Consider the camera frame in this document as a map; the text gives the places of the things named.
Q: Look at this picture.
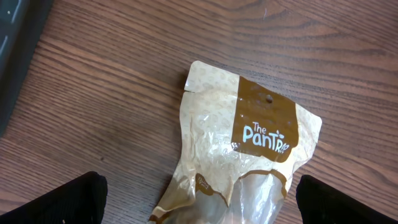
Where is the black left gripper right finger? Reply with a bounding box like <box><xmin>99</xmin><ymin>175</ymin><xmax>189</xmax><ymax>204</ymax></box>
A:
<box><xmin>296</xmin><ymin>175</ymin><xmax>397</xmax><ymax>224</ymax></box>

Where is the brown Pantree snack pouch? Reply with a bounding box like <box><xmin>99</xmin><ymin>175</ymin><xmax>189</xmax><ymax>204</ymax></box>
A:
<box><xmin>149</xmin><ymin>61</ymin><xmax>322</xmax><ymax>223</ymax></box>

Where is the grey plastic mesh basket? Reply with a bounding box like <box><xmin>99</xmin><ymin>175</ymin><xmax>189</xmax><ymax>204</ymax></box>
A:
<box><xmin>1</xmin><ymin>0</ymin><xmax>53</xmax><ymax>134</ymax></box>

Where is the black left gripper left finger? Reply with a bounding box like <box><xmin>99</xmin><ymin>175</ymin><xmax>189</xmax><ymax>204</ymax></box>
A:
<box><xmin>1</xmin><ymin>171</ymin><xmax>108</xmax><ymax>224</ymax></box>

